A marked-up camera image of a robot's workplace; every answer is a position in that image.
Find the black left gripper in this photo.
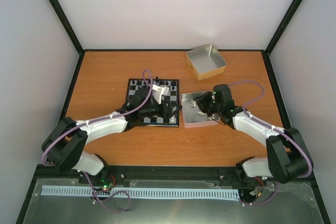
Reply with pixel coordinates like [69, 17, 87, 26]
[140, 100, 183, 119]

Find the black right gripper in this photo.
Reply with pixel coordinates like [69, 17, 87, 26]
[194, 91, 222, 117]

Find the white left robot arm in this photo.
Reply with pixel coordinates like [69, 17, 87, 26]
[41, 94, 178, 184]

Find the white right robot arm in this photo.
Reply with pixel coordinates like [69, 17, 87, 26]
[194, 84, 313, 184]

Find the black and silver chessboard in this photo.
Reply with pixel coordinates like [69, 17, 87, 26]
[125, 77, 181, 127]

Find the silver embossed tin tray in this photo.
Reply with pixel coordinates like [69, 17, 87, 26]
[180, 91, 220, 129]

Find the gold square tin box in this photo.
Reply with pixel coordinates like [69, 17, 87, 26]
[186, 44, 227, 80]

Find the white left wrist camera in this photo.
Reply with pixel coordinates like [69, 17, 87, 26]
[152, 84, 170, 104]

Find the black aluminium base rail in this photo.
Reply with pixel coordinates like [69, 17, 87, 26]
[36, 165, 314, 183]

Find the light blue slotted cable duct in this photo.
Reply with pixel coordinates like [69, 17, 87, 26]
[40, 185, 239, 201]

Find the black frame post right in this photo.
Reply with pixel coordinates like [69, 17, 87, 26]
[264, 0, 321, 55]

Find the black frame post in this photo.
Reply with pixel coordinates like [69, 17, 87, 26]
[264, 0, 321, 55]
[33, 0, 85, 54]

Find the black frame post left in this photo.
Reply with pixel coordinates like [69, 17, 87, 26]
[33, 0, 85, 54]

